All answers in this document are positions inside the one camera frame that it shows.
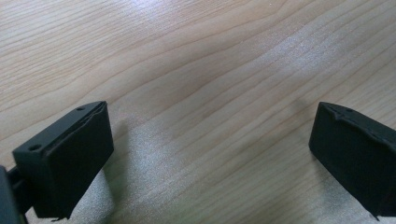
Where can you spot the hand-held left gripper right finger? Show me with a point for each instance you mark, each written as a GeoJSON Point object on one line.
{"type": "Point", "coordinates": [358, 158]}

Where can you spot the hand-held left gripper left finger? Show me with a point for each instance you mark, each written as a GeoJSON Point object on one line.
{"type": "Point", "coordinates": [74, 161]}

